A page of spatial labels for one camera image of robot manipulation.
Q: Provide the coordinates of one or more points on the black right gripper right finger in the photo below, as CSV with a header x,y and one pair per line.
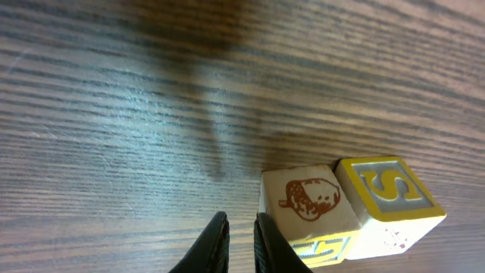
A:
x,y
272,252

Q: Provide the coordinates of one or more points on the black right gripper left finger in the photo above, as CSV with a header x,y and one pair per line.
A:
x,y
210,252

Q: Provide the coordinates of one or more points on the yellow G letter block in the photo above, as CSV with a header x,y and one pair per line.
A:
x,y
311,211

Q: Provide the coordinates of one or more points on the yellow S letter block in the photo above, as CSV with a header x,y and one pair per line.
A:
x,y
394,208

